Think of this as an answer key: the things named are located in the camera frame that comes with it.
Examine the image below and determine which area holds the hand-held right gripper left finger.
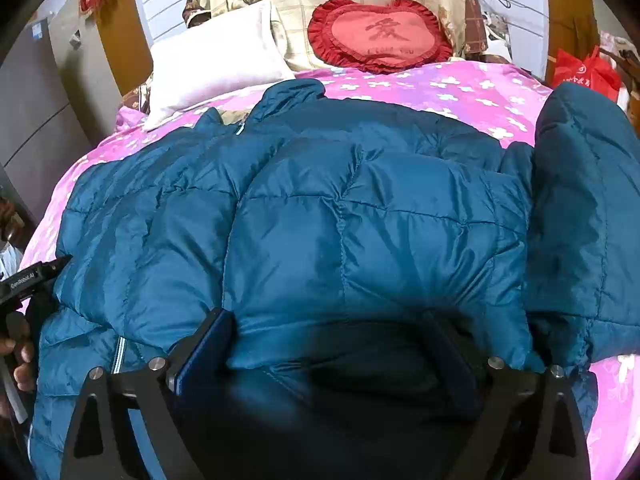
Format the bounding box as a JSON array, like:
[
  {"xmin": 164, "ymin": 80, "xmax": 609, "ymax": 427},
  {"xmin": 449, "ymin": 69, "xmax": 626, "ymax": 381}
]
[{"xmin": 62, "ymin": 307, "xmax": 238, "ymax": 480}]

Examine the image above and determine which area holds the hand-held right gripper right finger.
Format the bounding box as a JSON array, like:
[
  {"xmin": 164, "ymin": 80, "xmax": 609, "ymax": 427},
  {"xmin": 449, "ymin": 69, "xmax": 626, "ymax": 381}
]
[{"xmin": 424, "ymin": 311, "xmax": 592, "ymax": 480}]

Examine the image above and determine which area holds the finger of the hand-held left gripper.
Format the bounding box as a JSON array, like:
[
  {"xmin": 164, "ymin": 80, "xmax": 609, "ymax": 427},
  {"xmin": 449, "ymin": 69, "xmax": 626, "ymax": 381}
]
[{"xmin": 37, "ymin": 254, "xmax": 75, "ymax": 282}]

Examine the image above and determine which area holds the teal quilted down jacket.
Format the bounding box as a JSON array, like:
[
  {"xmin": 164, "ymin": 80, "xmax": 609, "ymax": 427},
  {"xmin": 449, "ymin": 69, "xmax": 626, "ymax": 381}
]
[{"xmin": 27, "ymin": 79, "xmax": 640, "ymax": 480}]

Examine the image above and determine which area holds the person's left hand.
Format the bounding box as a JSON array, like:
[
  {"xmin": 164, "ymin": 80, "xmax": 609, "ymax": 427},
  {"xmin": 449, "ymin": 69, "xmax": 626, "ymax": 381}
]
[{"xmin": 0, "ymin": 311, "xmax": 37, "ymax": 417}]

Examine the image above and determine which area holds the grey refrigerator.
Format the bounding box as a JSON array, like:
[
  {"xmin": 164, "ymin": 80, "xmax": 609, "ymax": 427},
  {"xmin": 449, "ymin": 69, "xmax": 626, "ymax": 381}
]
[{"xmin": 0, "ymin": 0, "xmax": 123, "ymax": 196}]

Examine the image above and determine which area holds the white pillow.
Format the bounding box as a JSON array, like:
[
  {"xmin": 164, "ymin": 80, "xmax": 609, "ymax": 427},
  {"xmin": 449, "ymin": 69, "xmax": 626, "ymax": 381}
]
[{"xmin": 144, "ymin": 0, "xmax": 297, "ymax": 131}]

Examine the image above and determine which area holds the pink floral bed sheet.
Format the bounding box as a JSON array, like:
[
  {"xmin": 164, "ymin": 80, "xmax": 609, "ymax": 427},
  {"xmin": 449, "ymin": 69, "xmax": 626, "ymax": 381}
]
[{"xmin": 20, "ymin": 57, "xmax": 638, "ymax": 480}]

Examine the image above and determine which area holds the brown floral cushion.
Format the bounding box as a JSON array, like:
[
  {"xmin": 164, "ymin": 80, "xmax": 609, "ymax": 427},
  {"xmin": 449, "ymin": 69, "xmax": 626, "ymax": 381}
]
[
  {"xmin": 182, "ymin": 0, "xmax": 213, "ymax": 29},
  {"xmin": 462, "ymin": 0, "xmax": 510, "ymax": 59}
]

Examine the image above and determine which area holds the red plastic bag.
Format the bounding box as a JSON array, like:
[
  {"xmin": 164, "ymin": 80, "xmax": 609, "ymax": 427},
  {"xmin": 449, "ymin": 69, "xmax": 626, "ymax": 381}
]
[{"xmin": 550, "ymin": 46, "xmax": 623, "ymax": 95}]

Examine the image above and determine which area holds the red heart-shaped cushion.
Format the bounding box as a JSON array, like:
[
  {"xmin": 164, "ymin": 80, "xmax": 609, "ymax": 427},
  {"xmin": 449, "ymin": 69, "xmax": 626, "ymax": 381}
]
[{"xmin": 307, "ymin": 0, "xmax": 455, "ymax": 75}]

